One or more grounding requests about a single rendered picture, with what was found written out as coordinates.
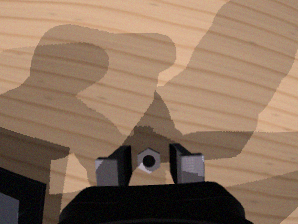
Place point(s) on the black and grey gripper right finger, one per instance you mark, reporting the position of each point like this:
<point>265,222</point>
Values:
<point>191,168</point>

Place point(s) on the grey hex nut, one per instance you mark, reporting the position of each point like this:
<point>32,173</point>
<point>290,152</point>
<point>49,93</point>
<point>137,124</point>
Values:
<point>148,160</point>

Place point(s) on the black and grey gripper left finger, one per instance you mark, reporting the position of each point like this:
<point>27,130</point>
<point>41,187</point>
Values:
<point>116,169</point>

